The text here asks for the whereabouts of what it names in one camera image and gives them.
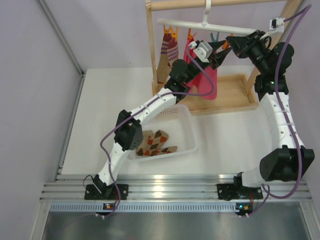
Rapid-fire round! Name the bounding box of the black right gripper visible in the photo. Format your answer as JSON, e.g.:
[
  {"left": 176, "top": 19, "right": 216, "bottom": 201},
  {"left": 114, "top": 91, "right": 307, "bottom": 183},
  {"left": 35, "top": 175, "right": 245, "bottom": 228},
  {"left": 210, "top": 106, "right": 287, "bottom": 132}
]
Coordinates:
[{"left": 225, "top": 30, "right": 269, "bottom": 75}]

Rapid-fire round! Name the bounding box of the orange clip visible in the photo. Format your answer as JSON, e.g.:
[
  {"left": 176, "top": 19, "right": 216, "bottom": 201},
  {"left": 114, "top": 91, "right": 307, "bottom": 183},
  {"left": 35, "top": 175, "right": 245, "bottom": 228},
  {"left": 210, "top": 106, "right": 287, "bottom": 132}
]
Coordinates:
[
  {"left": 163, "top": 25, "right": 179, "bottom": 42},
  {"left": 187, "top": 28, "right": 197, "bottom": 42},
  {"left": 222, "top": 40, "right": 230, "bottom": 50}
]

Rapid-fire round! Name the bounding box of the argyle beige orange sock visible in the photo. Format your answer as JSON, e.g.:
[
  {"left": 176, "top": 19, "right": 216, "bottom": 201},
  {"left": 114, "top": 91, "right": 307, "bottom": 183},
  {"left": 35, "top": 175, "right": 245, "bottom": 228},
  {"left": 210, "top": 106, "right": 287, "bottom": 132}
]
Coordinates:
[{"left": 135, "top": 130, "right": 178, "bottom": 157}]

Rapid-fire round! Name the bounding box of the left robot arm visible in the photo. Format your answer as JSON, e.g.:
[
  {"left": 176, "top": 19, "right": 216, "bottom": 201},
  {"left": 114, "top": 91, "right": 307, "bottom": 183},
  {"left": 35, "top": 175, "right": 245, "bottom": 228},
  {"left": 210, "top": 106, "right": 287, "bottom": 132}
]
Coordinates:
[{"left": 84, "top": 40, "right": 231, "bottom": 201}]

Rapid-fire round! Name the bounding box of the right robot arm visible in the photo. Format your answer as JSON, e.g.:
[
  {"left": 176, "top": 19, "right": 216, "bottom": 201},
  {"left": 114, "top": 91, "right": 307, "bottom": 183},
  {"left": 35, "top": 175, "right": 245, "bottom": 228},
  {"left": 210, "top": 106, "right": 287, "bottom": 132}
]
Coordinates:
[{"left": 226, "top": 30, "right": 315, "bottom": 199}]

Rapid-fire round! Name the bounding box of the teal clip inner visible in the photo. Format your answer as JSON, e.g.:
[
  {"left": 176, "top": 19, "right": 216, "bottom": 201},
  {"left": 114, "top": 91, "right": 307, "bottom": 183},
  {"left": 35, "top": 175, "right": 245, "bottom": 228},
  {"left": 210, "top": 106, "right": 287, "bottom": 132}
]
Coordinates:
[{"left": 210, "top": 32, "right": 220, "bottom": 42}]

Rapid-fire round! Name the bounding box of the white clip hanger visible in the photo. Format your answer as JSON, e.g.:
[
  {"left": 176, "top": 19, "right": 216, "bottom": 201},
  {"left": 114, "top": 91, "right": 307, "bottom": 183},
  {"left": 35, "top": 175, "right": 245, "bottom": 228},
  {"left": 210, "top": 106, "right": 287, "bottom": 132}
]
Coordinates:
[{"left": 157, "top": 0, "right": 256, "bottom": 36}]

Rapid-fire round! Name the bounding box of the wooden drying rack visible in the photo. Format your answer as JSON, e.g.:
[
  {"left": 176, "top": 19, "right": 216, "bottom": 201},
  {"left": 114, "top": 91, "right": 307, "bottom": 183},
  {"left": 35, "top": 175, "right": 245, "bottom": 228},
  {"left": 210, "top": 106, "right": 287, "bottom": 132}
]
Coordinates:
[{"left": 145, "top": 0, "right": 305, "bottom": 116}]

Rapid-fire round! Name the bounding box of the beige maroon striped sock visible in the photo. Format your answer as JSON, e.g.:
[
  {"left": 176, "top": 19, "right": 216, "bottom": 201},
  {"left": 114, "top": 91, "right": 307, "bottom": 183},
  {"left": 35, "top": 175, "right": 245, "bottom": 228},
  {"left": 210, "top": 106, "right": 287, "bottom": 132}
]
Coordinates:
[{"left": 156, "top": 33, "right": 172, "bottom": 84}]

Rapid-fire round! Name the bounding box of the white plastic basket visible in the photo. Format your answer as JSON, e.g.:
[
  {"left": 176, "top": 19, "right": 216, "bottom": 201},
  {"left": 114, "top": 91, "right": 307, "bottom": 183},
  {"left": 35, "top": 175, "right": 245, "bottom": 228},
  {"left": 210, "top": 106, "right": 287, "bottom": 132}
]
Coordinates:
[{"left": 127, "top": 104, "right": 199, "bottom": 163}]

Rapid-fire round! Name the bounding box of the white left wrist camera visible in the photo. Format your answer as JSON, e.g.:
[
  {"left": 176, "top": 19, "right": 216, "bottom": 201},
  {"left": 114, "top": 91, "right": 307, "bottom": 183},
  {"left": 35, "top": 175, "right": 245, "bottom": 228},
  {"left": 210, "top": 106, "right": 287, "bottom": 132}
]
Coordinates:
[{"left": 188, "top": 41, "right": 215, "bottom": 64}]

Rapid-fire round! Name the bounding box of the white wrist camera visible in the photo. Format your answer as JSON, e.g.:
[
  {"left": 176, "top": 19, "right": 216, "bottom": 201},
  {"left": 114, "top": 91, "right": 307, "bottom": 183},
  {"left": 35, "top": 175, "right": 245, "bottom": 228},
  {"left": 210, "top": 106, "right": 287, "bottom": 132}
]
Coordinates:
[
  {"left": 188, "top": 41, "right": 215, "bottom": 64},
  {"left": 260, "top": 17, "right": 285, "bottom": 40}
]

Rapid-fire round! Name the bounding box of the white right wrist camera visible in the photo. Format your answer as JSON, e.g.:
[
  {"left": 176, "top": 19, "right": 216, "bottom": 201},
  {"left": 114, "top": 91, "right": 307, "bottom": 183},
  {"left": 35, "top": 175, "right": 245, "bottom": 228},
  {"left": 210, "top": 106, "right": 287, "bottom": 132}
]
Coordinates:
[{"left": 260, "top": 17, "right": 285, "bottom": 40}]

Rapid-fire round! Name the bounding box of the aluminium frame post left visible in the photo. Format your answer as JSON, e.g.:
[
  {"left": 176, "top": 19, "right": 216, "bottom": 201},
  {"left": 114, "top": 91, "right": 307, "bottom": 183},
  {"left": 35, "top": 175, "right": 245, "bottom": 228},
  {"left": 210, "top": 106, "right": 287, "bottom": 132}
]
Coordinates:
[{"left": 37, "top": 0, "right": 86, "bottom": 76}]

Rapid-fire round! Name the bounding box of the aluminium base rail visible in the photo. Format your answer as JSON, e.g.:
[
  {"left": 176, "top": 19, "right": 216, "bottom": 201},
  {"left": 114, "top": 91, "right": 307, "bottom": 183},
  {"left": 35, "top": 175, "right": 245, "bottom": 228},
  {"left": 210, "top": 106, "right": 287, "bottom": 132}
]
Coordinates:
[{"left": 38, "top": 173, "right": 313, "bottom": 218}]

